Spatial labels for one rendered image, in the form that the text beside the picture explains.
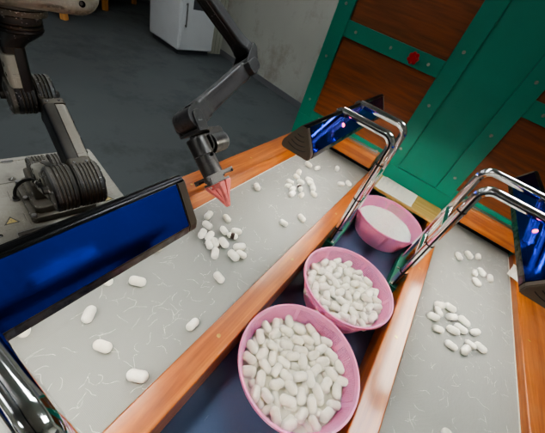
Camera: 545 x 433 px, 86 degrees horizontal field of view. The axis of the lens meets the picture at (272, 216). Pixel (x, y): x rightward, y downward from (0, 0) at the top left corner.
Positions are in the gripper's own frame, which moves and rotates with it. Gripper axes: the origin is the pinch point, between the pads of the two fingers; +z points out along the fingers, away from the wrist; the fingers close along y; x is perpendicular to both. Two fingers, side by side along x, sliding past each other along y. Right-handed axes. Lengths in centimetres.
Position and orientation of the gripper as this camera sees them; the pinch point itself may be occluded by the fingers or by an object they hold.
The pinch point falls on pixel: (227, 204)
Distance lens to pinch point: 84.1
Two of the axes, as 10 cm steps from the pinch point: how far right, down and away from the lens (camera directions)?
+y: 5.5, -4.1, 7.3
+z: 4.0, 8.9, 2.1
